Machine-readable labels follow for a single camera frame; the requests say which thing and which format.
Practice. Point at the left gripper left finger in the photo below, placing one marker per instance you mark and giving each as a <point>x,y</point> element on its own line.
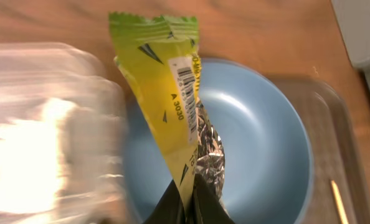
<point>169,209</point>

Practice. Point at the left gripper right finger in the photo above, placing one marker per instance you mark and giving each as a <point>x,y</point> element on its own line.
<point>206,208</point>

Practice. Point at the yellow green snack wrapper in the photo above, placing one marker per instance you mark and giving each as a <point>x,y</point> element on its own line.
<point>159,59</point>

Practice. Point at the grey dishwasher rack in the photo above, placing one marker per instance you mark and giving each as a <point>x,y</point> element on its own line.
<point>353,18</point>

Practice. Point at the dark blue plate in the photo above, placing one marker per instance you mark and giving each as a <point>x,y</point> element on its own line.
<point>268,156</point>

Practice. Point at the wooden chopstick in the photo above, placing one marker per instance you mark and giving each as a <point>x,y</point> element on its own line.
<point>339,203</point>

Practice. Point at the brown serving tray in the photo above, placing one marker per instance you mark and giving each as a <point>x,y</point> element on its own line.
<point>335,152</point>

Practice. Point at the clear plastic bin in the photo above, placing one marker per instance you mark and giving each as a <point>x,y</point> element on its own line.
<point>61,124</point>

